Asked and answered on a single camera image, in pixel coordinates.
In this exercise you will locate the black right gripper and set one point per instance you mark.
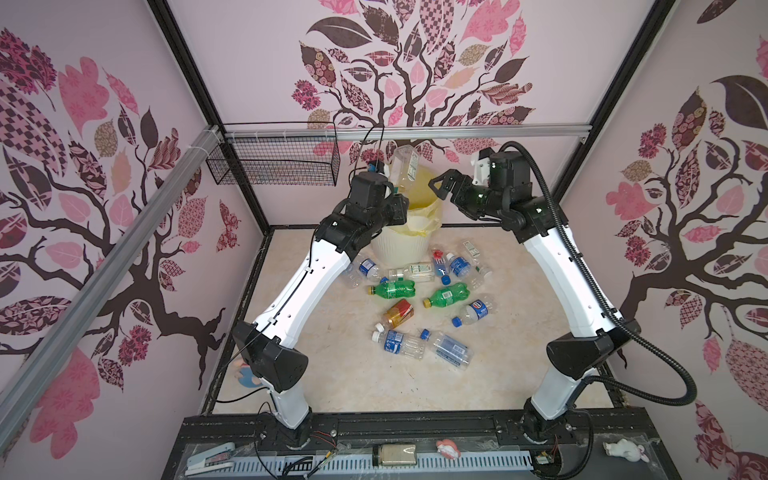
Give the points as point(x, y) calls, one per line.
point(461, 184)

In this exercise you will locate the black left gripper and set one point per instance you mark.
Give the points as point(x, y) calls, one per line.
point(397, 203)

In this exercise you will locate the small clear green label bottle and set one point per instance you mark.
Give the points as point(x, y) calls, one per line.
point(471, 249)

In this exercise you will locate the pepsi label small bottle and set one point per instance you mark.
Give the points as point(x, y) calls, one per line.
point(475, 311)

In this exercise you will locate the clear bottle green white label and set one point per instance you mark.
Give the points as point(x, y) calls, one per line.
point(404, 169)

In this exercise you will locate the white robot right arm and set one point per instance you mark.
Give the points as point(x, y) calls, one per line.
point(540, 226)

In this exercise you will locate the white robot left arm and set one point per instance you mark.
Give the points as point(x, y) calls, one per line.
point(267, 343)

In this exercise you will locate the white bin with yellow bag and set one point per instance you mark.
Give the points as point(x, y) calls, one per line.
point(400, 245)

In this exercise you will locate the left green soda bottle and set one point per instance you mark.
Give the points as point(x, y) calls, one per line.
point(393, 289)

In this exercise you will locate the green soda bottle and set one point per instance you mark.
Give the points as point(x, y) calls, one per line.
point(447, 296)
point(393, 289)

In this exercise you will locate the red yellow label bottle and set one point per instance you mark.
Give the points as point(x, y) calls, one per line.
point(396, 315)

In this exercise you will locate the right green soda bottle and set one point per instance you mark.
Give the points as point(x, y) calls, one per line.
point(447, 296)

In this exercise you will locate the blue label bottle white cap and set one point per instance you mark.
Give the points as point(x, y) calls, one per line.
point(398, 343)

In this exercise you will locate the blue label bottle lower right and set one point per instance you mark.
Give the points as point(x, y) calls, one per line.
point(447, 348)

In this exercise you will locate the striped plush doll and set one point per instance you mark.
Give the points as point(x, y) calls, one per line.
point(244, 375)

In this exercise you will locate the beige rectangular box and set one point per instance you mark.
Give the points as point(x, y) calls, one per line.
point(394, 455)

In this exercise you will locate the pink white small toy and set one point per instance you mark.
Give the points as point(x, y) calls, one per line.
point(448, 449)

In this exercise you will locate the white plush toy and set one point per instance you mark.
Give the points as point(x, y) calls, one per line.
point(626, 449)

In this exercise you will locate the black wire basket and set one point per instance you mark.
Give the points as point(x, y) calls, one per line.
point(292, 153)

